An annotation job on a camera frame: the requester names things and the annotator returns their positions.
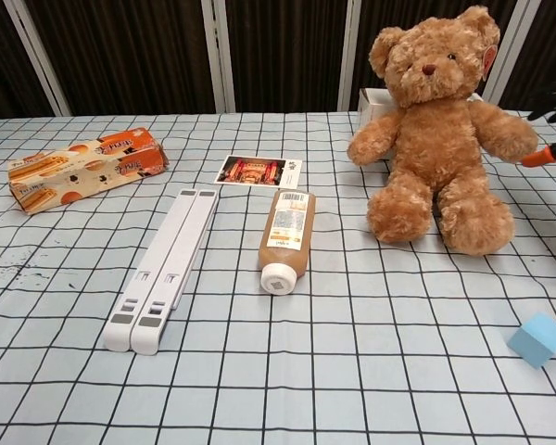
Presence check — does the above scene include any white cardboard box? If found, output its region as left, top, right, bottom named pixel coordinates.
left=357, top=86, right=486, bottom=163

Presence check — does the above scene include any checked light blue tablecloth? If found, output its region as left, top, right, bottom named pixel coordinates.
left=0, top=109, right=556, bottom=445

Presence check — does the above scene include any brown liquid bottle white cap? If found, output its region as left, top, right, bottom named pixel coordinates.
left=258, top=188, right=317, bottom=297

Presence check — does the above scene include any white folding laptop stand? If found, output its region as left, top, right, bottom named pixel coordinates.
left=103, top=187, right=220, bottom=356

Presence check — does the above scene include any orange snack carton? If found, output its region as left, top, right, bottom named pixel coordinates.
left=6, top=126, right=170, bottom=218

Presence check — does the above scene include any light blue foam cube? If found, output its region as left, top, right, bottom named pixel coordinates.
left=506, top=311, right=556, bottom=370

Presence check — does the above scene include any photo postcard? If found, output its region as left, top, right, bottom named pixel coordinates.
left=213, top=155, right=304, bottom=188

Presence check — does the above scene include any brown plush teddy bear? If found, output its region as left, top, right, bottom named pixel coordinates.
left=347, top=5, right=540, bottom=257

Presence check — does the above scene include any white screen frame post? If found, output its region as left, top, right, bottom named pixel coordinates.
left=481, top=0, right=544, bottom=104
left=199, top=0, right=236, bottom=114
left=1, top=0, right=72, bottom=118
left=336, top=0, right=364, bottom=112

